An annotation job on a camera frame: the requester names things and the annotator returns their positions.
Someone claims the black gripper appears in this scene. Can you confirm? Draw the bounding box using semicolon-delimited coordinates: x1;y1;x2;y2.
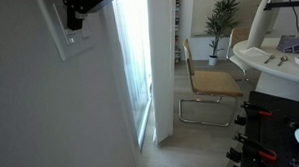
61;0;120;32

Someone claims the white glass patio door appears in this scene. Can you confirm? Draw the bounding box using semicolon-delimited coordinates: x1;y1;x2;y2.
111;0;157;153

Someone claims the bookshelf with books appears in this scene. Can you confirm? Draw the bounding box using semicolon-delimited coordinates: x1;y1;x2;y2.
172;0;184;64

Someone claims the white plant pot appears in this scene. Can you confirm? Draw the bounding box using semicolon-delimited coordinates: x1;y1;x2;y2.
207;54;220;67

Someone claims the green potted palm plant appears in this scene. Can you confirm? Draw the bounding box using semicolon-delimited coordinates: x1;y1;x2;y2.
203;0;244;60

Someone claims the tan woven cantilever chair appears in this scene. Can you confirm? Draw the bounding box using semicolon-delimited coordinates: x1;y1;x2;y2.
175;35;246;129

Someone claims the white seat dining chair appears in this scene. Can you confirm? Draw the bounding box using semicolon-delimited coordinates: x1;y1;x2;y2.
225;26;256;84

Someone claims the white napkin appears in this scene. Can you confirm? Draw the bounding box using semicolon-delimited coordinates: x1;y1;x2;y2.
242;45;274;63

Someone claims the white tapered stand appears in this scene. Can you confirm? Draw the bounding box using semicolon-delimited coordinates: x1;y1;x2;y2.
244;0;288;51

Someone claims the metal fork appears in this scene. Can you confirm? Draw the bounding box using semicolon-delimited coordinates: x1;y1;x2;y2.
263;53;277;65

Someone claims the metal spoon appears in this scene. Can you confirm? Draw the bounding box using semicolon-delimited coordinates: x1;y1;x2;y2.
276;55;290;68

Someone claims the white round table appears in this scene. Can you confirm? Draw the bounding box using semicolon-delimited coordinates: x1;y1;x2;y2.
232;35;299;107

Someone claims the purple patterned box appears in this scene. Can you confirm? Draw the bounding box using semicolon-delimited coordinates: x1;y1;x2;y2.
275;34;299;55

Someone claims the black robot table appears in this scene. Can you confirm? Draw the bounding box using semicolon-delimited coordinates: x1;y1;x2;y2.
237;88;299;167

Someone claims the white switch with dark window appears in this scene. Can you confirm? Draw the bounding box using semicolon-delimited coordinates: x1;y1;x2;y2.
66;27;91;47

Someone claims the white double switch plate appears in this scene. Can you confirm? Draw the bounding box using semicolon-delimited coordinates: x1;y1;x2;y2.
36;0;100;63

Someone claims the white door frame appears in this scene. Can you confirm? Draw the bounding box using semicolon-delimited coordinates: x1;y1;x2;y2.
101;0;143;163

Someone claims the black clamp with red handle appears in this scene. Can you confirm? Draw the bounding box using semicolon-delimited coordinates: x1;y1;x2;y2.
223;131;279;165
232;100;274;127

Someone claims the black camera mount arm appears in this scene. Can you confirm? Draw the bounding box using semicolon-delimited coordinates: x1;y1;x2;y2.
263;0;299;11

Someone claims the thin black camera cable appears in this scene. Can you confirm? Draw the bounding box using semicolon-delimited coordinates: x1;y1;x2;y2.
282;0;299;61

